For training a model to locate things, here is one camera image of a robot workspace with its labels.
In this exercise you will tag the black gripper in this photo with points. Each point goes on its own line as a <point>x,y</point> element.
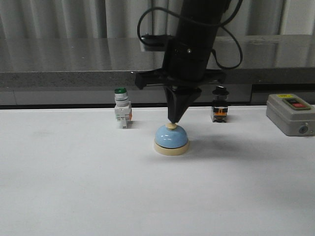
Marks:
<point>182,66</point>

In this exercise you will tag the blue call bell cream base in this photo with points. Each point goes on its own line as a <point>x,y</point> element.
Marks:
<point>171,140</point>

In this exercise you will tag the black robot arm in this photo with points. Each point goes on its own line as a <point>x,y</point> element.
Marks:
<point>198,24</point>

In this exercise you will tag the grey curtain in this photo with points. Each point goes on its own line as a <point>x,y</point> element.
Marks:
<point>41,19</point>

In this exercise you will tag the black selector switch orange body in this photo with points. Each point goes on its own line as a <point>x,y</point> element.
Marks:
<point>219,104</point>

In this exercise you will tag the green pushbutton switch white body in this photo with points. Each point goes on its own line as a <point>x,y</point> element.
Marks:
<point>123,108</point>

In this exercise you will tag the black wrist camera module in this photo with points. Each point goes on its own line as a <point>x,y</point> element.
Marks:
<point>154,43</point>

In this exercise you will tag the grey push button switch box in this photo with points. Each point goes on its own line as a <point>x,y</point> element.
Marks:
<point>291,114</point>

